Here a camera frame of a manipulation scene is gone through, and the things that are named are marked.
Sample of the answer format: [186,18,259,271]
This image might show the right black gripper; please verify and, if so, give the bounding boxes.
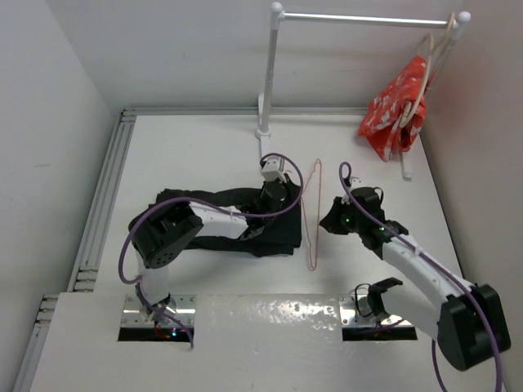
[320,196,364,234]

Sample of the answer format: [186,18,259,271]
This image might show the pink wire hanger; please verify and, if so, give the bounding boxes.
[301,158,323,272]

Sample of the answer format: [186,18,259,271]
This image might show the black trousers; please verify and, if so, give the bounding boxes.
[156,180,302,257]

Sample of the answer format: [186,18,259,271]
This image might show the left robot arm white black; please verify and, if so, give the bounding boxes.
[128,179,302,315]

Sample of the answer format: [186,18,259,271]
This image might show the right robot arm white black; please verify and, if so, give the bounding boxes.
[320,187,512,372]

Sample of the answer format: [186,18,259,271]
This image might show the wooden hanger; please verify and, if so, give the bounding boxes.
[394,11,457,127]

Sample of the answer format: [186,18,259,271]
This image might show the red patterned cloth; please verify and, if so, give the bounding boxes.
[358,56,427,162]

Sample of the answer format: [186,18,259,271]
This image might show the white clothes rack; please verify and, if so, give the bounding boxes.
[255,2,472,157]

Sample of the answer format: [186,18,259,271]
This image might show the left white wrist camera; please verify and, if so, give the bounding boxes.
[261,156,286,182]

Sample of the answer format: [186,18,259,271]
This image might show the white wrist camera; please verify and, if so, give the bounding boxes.
[343,176,363,189]
[261,156,286,182]

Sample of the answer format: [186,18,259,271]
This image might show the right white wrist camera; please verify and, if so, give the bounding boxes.
[343,176,363,189]

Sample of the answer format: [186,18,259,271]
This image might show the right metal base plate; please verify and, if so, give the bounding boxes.
[338,293,412,329]

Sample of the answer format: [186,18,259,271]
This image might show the metal base plate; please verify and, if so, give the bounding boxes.
[120,295,196,329]
[338,293,412,329]

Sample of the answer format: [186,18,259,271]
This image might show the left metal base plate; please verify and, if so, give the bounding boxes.
[120,295,196,329]

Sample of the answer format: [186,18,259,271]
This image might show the aluminium frame rail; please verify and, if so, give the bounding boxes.
[17,110,365,391]

